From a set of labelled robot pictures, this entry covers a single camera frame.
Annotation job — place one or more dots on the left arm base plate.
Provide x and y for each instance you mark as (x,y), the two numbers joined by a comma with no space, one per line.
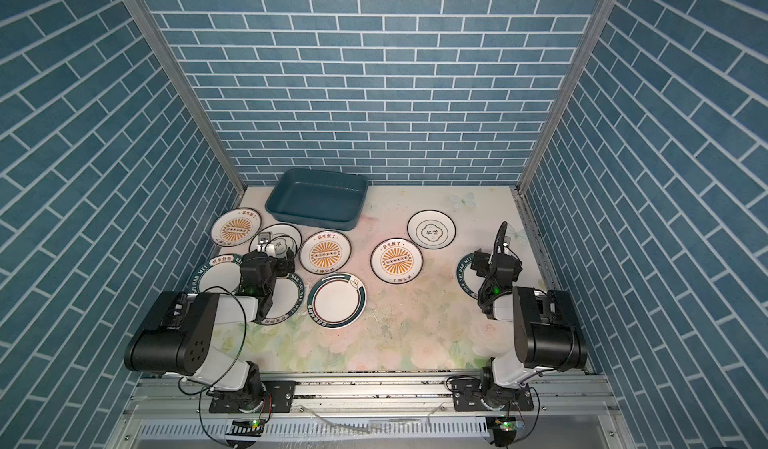
(263,398)

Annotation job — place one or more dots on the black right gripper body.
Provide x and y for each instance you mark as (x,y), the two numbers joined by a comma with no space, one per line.
(501,260)

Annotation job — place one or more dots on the white plate green flower outline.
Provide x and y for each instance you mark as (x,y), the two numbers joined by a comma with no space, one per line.
(277,240)

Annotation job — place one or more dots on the teal plastic bin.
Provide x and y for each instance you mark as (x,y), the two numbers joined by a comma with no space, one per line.
(316,198)

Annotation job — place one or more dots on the orange sunburst plate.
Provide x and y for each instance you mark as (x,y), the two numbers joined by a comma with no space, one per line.
(325,252)
(236,227)
(396,261)

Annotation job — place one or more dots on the green striped rim plate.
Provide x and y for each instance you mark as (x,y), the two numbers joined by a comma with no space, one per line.
(337,300)

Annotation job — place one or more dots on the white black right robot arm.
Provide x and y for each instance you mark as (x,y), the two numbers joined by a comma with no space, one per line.
(546,332)

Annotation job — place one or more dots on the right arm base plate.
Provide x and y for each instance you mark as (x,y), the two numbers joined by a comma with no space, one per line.
(470,394)

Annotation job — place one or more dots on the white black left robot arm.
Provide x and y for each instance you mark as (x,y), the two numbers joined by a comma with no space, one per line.
(176,337)

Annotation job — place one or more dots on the green lettered rim plate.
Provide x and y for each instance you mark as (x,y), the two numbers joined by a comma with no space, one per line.
(287,298)
(467,278)
(222,271)

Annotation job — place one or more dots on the aluminium mounting rail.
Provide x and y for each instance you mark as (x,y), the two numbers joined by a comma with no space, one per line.
(571,410)

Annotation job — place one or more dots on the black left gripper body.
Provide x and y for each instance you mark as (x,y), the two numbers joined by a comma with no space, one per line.
(279,263)

